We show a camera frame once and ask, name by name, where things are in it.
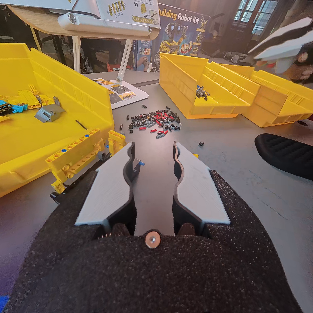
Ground lego tracked assembly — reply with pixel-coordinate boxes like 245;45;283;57
0;98;28;116

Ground lego model on black base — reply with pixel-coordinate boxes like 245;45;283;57
45;128;146;205

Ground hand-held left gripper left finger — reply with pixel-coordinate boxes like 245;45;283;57
75;141;136;226

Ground window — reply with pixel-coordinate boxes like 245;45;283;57
233;0;278;35

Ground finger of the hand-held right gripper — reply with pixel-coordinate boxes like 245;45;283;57
248;17;313;55
254;32;313;62

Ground person's right hand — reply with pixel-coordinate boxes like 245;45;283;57
291;44;313;85

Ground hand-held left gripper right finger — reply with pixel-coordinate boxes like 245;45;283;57
173;141;231;225

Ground grey lego bracket piece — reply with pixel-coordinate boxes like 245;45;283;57
34;96;66;123

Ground open lego instruction booklet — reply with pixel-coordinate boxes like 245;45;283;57
48;0;161;26

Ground pile of small lego pieces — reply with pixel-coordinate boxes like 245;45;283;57
119;104;183;139

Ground yellow storage bin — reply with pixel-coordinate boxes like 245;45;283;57
0;43;115;197
159;52;260;120
208;61;313;128

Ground blue printed toy box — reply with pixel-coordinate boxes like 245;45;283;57
133;2;211;73

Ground pale document stand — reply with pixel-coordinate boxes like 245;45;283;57
7;0;161;85

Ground yellow lego frame pieces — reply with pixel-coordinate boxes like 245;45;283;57
4;84;61;110

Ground black safety glasses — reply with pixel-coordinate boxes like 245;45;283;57
224;51;248;65

